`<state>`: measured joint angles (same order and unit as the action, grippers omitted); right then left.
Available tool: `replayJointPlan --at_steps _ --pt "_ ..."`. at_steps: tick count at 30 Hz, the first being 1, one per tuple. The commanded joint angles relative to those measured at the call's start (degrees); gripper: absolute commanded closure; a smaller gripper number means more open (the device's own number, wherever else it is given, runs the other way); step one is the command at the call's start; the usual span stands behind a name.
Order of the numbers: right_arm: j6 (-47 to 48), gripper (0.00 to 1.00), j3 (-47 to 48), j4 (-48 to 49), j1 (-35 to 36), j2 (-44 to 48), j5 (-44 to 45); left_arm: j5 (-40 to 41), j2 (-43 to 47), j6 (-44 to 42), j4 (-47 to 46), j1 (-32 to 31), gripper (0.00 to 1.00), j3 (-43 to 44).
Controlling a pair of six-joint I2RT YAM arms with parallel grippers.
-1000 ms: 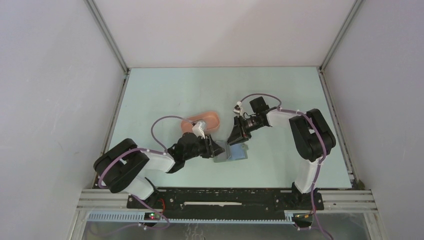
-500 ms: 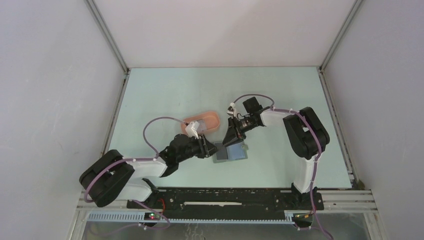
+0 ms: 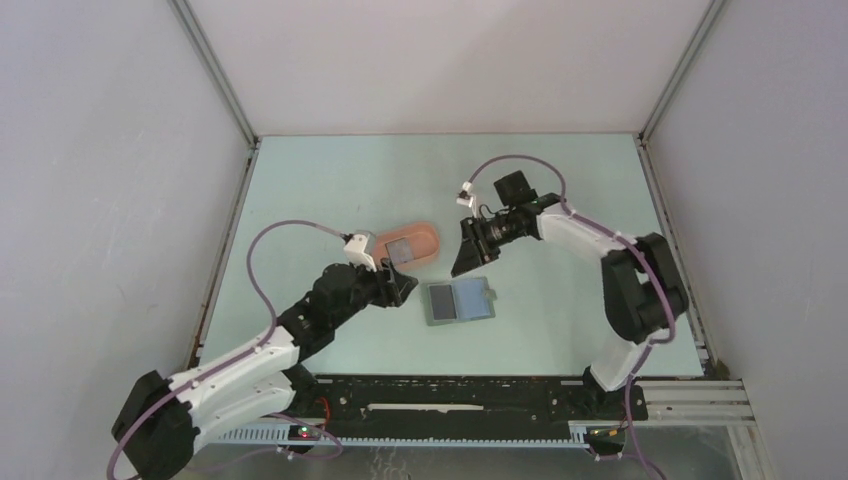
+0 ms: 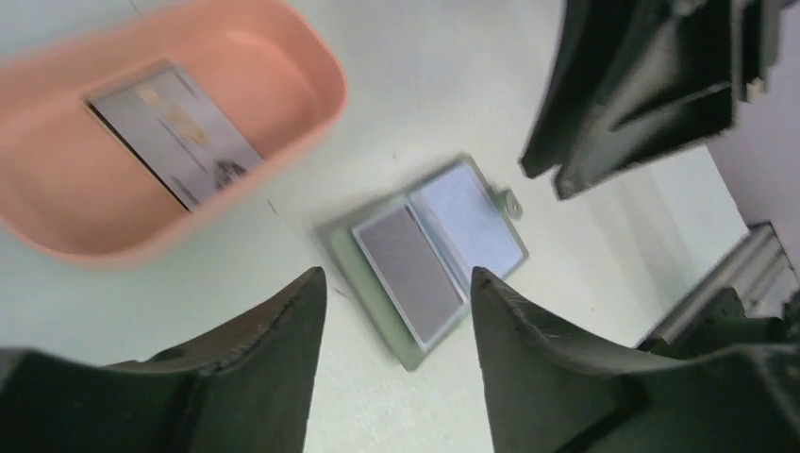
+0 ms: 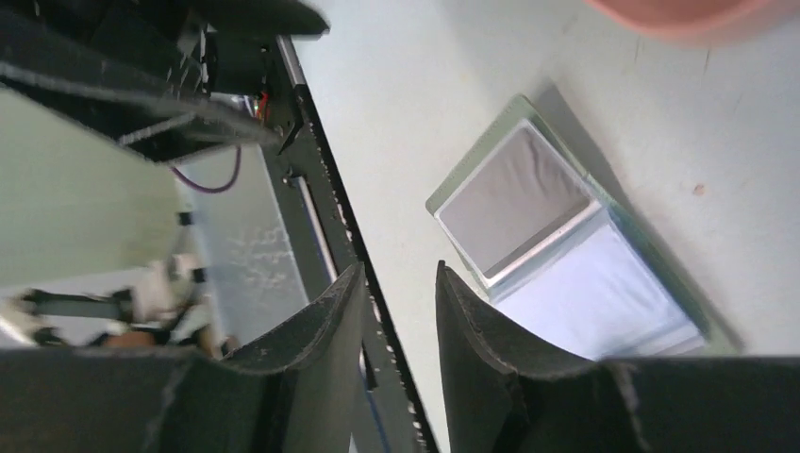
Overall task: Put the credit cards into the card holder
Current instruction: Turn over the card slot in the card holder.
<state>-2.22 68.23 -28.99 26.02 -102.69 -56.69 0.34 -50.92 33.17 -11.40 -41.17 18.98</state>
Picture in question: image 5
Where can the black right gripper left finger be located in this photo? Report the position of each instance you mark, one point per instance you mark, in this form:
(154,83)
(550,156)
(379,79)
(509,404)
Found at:
(290,390)

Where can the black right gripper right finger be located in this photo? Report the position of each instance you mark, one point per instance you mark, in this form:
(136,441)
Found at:
(507,390)

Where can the black credit card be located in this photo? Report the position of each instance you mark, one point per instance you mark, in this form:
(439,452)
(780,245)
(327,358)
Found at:
(521,198)

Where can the pink oval tray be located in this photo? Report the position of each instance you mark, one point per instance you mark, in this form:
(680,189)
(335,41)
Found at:
(698,22)

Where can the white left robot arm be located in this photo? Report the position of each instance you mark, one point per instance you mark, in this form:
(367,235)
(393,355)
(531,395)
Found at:
(143,73)

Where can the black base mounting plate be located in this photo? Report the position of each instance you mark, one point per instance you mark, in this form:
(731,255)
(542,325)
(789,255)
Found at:
(323,231)

